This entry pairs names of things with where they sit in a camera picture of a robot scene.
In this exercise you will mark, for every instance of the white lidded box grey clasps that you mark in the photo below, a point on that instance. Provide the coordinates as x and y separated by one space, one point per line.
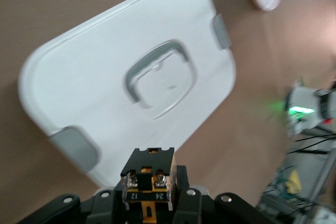
92 64

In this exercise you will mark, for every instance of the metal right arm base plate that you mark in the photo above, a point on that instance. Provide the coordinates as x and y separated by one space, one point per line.
295 127

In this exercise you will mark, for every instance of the aluminium frame with electronics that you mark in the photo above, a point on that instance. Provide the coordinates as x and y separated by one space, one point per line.
296 182

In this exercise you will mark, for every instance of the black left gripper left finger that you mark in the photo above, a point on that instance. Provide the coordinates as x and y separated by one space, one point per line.
92 211

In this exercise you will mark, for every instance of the orange push button switch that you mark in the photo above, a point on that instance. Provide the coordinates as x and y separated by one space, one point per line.
147 166

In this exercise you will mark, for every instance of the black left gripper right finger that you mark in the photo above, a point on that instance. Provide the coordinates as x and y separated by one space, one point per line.
204 211

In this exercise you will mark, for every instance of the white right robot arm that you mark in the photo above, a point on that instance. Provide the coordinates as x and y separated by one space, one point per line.
304 98

